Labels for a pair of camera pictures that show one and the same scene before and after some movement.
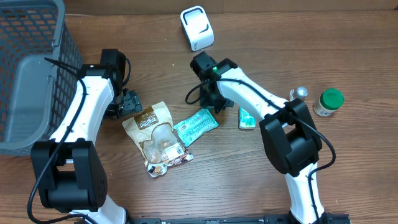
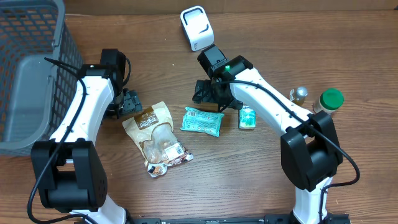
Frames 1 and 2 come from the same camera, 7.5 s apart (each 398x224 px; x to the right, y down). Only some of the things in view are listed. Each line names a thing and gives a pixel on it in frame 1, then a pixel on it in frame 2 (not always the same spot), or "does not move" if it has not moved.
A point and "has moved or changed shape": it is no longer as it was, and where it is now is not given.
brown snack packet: (152, 130) does not move
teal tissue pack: (193, 127) has moved or changed shape
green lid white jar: (329, 102) does not move
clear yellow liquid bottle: (300, 93) does not move
